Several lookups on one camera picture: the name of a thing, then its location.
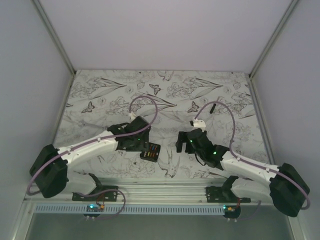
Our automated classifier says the green circuit board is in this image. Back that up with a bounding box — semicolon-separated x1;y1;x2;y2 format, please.
223;205;241;219
83;204;104;218

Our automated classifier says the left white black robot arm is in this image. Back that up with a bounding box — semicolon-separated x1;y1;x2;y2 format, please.
27;116;151;199

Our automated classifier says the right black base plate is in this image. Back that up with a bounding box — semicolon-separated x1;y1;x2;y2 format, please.
205;186;238;204

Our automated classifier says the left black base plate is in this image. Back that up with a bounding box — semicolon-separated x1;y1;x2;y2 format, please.
71;185;119;202

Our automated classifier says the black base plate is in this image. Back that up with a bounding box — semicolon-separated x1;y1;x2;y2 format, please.
71;185;119;202
205;186;238;204

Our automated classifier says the black fuse box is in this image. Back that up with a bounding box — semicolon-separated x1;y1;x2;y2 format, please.
139;142;161;163

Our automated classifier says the black screwdriver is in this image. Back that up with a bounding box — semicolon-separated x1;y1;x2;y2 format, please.
209;103;217;114

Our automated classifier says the right green circuit board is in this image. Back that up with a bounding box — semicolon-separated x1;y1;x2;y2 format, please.
223;205;241;219

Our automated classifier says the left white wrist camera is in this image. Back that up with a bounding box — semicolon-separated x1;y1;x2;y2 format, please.
128;112;137;121

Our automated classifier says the left green circuit board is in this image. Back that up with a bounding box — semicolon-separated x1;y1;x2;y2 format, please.
83;204;104;218

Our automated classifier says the aluminium rail front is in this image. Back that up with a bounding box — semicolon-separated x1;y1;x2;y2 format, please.
23;178;298;206

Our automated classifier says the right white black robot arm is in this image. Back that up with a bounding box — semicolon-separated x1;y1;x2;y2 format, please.
175;128;311;217

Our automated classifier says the floral printed mat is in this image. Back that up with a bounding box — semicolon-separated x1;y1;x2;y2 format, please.
55;70;268;179

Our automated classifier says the white slotted cable duct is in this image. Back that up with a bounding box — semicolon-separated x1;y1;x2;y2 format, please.
34;203;224;216

